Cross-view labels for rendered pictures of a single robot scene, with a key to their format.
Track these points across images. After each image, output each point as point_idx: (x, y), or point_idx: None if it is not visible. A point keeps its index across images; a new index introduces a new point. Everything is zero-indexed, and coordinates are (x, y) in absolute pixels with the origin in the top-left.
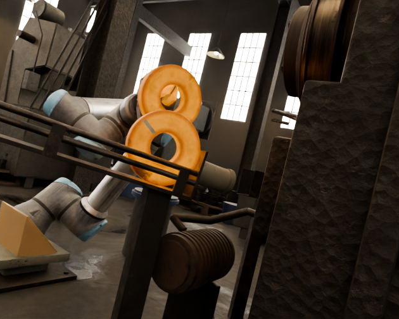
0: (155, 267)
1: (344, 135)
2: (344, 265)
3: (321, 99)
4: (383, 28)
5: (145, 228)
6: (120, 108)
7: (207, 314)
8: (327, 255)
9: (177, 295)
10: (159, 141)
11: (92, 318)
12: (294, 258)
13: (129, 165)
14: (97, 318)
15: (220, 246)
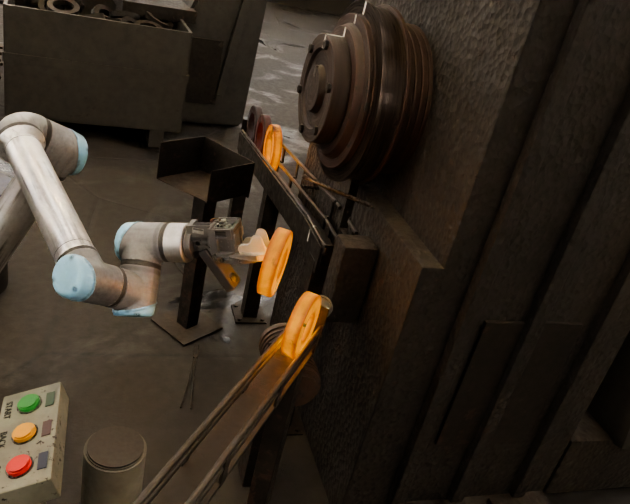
0: None
1: (442, 299)
2: (433, 362)
3: (431, 279)
4: (472, 236)
5: (296, 386)
6: (164, 252)
7: None
8: (425, 360)
9: None
10: (69, 172)
11: (78, 426)
12: (407, 367)
13: (27, 222)
14: (82, 422)
15: None
